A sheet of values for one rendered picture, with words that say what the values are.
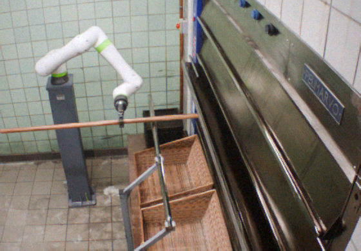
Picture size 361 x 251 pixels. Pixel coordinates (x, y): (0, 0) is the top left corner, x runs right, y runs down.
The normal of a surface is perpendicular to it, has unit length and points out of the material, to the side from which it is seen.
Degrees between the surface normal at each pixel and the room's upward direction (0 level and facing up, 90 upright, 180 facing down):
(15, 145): 90
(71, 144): 90
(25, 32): 90
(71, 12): 90
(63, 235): 0
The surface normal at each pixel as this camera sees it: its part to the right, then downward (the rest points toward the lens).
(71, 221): 0.00, -0.85
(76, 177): 0.21, 0.51
